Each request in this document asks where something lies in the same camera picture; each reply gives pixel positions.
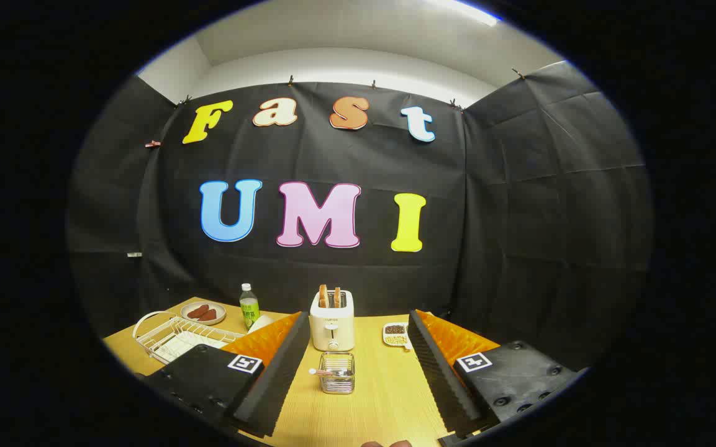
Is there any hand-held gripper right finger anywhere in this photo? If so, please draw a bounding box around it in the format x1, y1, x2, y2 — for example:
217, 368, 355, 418
407, 309, 587, 445

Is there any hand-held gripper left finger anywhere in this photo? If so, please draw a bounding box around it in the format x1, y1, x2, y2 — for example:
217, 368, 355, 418
143, 310, 311, 438

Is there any metal wire basket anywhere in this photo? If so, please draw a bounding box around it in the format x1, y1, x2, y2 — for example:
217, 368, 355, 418
319, 352, 356, 395

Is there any white wire dish rack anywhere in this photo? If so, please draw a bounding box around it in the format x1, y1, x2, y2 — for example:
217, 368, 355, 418
133, 310, 245, 365

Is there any white divided bean dish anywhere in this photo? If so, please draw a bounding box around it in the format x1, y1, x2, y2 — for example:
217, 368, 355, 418
383, 322, 412, 352

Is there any white toaster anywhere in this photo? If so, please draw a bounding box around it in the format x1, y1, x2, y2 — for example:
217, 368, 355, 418
309, 290, 356, 352

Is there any green label drink bottle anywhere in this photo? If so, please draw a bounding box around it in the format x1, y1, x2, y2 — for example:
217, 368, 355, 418
239, 284, 260, 330

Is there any white ribbed drain tray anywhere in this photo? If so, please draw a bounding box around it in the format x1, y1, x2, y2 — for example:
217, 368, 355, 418
156, 334, 229, 363

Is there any small beige saucer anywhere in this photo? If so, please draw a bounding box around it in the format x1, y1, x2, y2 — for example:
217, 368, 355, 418
181, 301, 227, 326

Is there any black backdrop cloth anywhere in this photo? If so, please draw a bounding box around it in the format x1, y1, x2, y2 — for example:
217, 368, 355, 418
66, 60, 653, 373

